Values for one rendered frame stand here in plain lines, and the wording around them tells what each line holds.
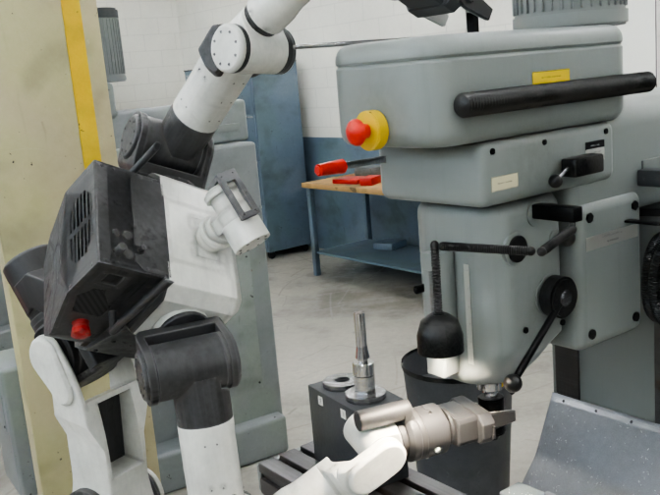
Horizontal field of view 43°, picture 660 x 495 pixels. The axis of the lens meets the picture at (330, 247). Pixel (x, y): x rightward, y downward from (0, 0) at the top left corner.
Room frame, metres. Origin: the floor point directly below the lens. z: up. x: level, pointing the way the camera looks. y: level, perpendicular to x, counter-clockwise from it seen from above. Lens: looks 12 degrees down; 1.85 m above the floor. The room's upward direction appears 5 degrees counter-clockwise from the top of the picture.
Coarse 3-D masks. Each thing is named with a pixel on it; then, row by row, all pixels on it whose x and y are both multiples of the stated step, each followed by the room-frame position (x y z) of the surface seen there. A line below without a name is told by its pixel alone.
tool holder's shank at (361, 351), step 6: (354, 312) 1.76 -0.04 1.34; (360, 312) 1.76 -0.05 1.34; (354, 318) 1.76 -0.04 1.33; (360, 318) 1.75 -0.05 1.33; (360, 324) 1.75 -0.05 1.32; (360, 330) 1.75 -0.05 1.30; (360, 336) 1.75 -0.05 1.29; (360, 342) 1.75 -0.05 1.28; (366, 342) 1.76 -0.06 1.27; (360, 348) 1.75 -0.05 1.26; (366, 348) 1.75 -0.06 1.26; (360, 354) 1.75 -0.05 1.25; (366, 354) 1.75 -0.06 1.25; (360, 360) 1.75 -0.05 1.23; (366, 360) 1.75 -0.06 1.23
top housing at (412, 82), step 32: (480, 32) 1.26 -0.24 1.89; (512, 32) 1.30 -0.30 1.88; (544, 32) 1.34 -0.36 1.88; (576, 32) 1.38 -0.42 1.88; (608, 32) 1.42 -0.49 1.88; (352, 64) 1.33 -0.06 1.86; (384, 64) 1.27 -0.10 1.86; (416, 64) 1.22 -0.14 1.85; (448, 64) 1.21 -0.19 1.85; (480, 64) 1.24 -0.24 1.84; (512, 64) 1.28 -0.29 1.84; (544, 64) 1.32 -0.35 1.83; (576, 64) 1.37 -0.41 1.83; (608, 64) 1.42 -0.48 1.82; (352, 96) 1.33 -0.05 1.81; (384, 96) 1.27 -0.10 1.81; (416, 96) 1.22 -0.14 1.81; (448, 96) 1.21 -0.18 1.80; (416, 128) 1.22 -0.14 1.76; (448, 128) 1.21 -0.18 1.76; (480, 128) 1.24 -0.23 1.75; (512, 128) 1.28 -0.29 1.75; (544, 128) 1.33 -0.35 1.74
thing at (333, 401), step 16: (320, 384) 1.86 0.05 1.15; (336, 384) 1.82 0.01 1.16; (352, 384) 1.81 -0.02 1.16; (320, 400) 1.81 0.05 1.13; (336, 400) 1.76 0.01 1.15; (352, 400) 1.73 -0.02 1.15; (368, 400) 1.71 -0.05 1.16; (384, 400) 1.73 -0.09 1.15; (320, 416) 1.82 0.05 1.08; (336, 416) 1.76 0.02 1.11; (320, 432) 1.83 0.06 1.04; (336, 432) 1.76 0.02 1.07; (320, 448) 1.84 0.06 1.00; (336, 448) 1.77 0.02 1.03; (352, 448) 1.71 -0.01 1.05
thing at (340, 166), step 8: (336, 160) 1.36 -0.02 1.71; (344, 160) 1.37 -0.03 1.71; (360, 160) 1.39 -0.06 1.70; (368, 160) 1.40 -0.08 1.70; (376, 160) 1.41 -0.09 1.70; (384, 160) 1.42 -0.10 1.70; (320, 168) 1.34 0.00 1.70; (328, 168) 1.34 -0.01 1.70; (336, 168) 1.35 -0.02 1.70; (344, 168) 1.36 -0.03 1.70
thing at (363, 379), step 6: (354, 372) 1.75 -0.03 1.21; (360, 372) 1.74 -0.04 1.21; (366, 372) 1.74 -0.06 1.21; (372, 372) 1.74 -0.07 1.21; (354, 378) 1.75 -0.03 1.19; (360, 378) 1.74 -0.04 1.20; (366, 378) 1.74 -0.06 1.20; (372, 378) 1.74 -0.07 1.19; (354, 384) 1.76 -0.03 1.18; (360, 384) 1.74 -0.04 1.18; (366, 384) 1.74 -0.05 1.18; (372, 384) 1.74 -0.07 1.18; (360, 390) 1.74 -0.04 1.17; (366, 390) 1.74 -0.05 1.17; (372, 390) 1.74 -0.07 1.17
